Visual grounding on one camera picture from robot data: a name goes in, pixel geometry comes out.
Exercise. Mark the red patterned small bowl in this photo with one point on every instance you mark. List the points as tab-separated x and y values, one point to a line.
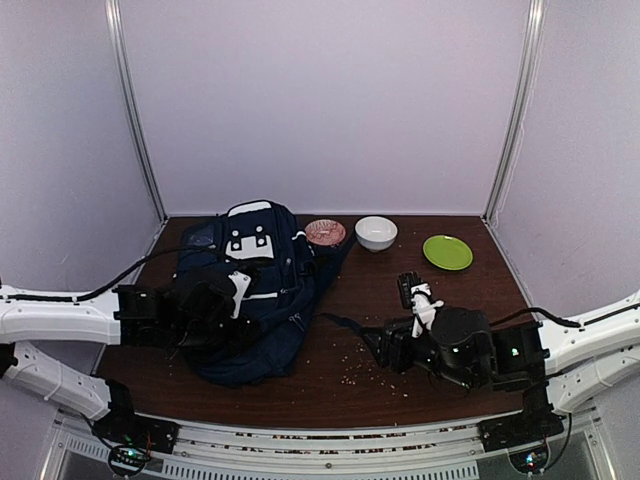
325	232

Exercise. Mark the front aluminium rail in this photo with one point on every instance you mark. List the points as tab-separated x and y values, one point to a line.
442	450

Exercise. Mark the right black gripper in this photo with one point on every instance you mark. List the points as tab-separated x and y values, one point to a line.
393	338

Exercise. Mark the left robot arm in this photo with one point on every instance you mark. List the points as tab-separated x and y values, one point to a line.
200	311

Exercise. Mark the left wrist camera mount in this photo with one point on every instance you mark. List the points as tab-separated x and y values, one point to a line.
243	281

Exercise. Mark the aluminium frame post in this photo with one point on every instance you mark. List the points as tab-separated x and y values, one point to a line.
524	87
116	32

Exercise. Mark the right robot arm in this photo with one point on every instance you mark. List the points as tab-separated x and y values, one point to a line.
555	363

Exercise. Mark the navy blue backpack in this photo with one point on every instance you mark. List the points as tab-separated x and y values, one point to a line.
289	277

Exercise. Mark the left aluminium frame post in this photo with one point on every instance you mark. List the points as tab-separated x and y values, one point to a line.
116	32

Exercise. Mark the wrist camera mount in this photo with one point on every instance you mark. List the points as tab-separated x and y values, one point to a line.
417	297
243	281

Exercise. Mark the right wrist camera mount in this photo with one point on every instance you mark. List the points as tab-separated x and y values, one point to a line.
417	297

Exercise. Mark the right aluminium frame post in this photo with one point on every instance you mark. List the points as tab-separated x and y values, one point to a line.
524	87

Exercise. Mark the white ceramic bowl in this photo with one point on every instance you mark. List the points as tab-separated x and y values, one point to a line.
375	233

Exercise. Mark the green plate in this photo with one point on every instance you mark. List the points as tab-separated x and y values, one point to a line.
447	252

